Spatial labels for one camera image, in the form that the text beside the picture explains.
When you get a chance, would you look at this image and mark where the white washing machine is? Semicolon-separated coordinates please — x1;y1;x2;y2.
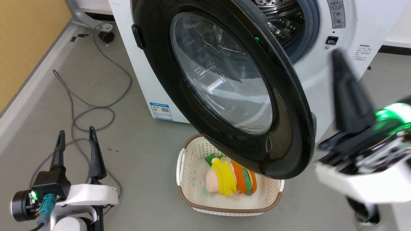
108;0;410;143

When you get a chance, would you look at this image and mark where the teal plug cable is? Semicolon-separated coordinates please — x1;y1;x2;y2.
30;193;57;231

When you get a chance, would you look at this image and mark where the colourful plush doll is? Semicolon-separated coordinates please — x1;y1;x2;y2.
204;154;258;197

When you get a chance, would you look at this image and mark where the grey stand base with caster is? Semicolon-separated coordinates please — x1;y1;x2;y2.
66;0;115;44

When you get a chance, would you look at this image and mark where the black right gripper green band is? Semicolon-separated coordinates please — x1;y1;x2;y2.
317;48;411;175

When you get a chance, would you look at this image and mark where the white laundry basket brown rim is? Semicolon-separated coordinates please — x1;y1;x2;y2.
176;133;285;216

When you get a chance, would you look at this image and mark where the grey floor cable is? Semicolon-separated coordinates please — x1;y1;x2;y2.
29;24;133;201

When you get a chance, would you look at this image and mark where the blue energy label sticker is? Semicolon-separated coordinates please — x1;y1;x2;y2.
149;102;173;121

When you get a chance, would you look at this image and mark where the black round glass washer door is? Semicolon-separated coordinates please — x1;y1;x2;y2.
131;0;317;180

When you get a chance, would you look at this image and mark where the grey instruction sticker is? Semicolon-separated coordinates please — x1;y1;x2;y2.
327;0;346;29

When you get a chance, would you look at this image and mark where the grey rubber door gasket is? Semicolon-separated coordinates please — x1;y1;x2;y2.
283;0;320;65

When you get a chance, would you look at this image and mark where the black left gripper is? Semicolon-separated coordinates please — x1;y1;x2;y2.
12;126;107;222

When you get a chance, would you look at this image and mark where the steel washer drum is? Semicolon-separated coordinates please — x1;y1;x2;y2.
252;0;305;46

